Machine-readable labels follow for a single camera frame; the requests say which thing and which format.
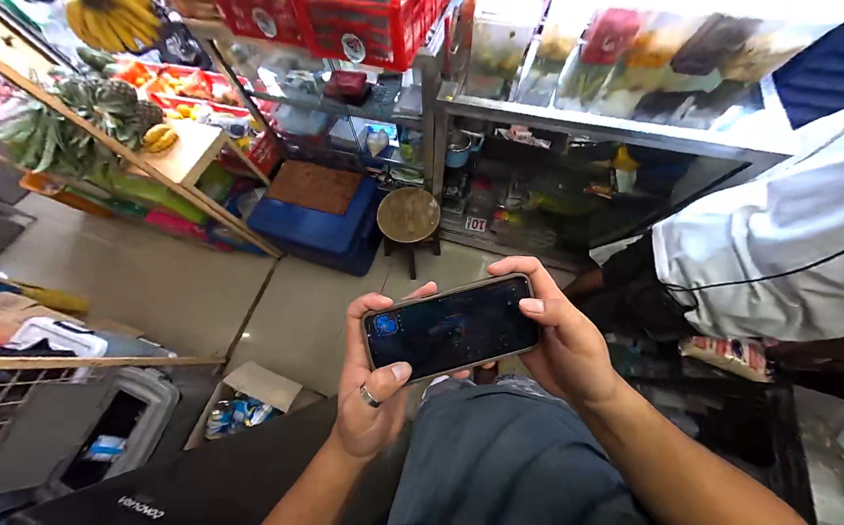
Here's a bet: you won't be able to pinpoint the person's right hand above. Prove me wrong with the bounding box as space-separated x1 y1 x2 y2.
487 255 621 413

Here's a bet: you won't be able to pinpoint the person's left hand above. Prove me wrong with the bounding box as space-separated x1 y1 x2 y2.
336 281 439 461

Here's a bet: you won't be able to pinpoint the black smartphone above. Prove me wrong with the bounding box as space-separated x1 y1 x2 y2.
362 273 542 385

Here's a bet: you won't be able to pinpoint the person's left forearm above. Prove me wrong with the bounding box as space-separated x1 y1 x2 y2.
262 430 377 525

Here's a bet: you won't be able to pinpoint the person's right forearm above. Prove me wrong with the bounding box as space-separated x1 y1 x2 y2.
580 373 809 525

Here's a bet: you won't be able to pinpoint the round wooden stool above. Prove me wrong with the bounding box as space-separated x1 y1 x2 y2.
377 187 442 281

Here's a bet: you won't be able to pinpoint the blue plastic storage box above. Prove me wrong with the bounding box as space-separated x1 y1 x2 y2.
247 159 384 278

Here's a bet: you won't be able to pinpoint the open cardboard box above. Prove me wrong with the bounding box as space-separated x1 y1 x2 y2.
183 360 328 452

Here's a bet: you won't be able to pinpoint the brown cardboard sheet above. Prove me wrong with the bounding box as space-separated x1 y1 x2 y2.
266 159 365 217

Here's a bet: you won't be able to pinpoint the pile of blue cans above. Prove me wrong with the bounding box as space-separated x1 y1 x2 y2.
205 392 283 441

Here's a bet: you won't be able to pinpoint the metal framed glass display cabinet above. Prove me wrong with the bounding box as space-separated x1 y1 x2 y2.
434 0 798 272

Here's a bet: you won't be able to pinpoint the red and white packet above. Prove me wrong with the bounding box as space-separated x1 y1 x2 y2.
679 335 774 385

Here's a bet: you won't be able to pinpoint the black panel with white print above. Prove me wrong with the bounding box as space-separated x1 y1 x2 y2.
10 394 423 525

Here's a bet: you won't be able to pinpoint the glass shelf unit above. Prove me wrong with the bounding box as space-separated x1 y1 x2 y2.
207 29 438 192

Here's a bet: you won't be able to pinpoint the grey plastic container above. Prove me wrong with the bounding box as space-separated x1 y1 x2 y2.
34 365 181 504

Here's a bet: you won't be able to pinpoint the light wooden box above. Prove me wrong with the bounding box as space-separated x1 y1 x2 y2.
127 117 230 188

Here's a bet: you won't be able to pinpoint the green plastic bag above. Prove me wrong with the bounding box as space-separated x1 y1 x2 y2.
87 162 209 225

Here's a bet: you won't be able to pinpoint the black crate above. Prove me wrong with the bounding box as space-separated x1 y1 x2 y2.
600 332 818 525

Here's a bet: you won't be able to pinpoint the long wooden strip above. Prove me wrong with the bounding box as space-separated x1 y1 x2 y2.
0 354 227 371

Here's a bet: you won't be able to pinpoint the red plastic crate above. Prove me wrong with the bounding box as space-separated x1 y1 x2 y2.
297 0 454 72
215 0 317 49

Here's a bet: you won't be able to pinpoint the blue and white packet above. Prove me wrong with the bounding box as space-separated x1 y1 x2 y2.
84 435 127 465

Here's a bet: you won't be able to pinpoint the red trays of produce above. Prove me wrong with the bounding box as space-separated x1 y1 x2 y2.
110 58 249 119

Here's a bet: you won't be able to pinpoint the pile of pineapples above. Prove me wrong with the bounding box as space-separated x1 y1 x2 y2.
0 47 165 177

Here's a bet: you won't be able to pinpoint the dark blue cloth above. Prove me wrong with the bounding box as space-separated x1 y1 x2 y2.
772 0 844 131

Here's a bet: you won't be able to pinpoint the bunch of yellow bananas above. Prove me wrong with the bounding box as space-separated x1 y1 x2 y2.
63 0 165 54

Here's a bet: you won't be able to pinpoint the wooden shelf frame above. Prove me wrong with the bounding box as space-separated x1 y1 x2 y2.
0 28 286 259

